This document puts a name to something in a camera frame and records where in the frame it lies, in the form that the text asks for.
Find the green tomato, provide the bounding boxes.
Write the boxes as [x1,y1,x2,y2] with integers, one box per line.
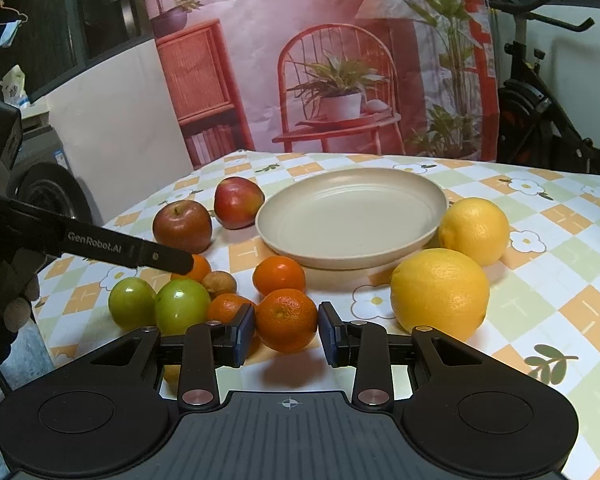
[155,278,211,336]
[108,278,156,330]

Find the dark red apple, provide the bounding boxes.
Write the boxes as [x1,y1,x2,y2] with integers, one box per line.
[152,200,212,254]

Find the mandarin orange gripper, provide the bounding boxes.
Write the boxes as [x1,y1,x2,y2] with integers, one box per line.
[254,288,318,354]

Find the large yellow lemon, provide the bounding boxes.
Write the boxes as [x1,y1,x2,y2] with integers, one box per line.
[390,248,490,341]

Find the gloved left hand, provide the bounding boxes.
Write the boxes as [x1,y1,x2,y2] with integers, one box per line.
[0,248,47,364]

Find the brown longan upper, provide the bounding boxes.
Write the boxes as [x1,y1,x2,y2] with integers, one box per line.
[201,271,237,299]

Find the grey washing machine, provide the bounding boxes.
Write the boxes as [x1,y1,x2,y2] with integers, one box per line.
[7,104,102,226]

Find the white panel board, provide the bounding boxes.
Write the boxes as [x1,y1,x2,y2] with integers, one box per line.
[45,40,193,224]

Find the beige round plate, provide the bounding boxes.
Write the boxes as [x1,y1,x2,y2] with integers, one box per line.
[256,168,448,271]

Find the white detergent bag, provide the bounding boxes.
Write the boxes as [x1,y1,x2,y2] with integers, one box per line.
[0,64,30,110]

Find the checkered floral tablecloth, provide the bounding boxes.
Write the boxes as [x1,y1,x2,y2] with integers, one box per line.
[34,152,600,479]

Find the black exercise bike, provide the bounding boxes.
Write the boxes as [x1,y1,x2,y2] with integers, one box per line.
[486,0,600,175]

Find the pink printed backdrop cloth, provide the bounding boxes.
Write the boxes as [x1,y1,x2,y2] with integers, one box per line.
[145,0,500,166]

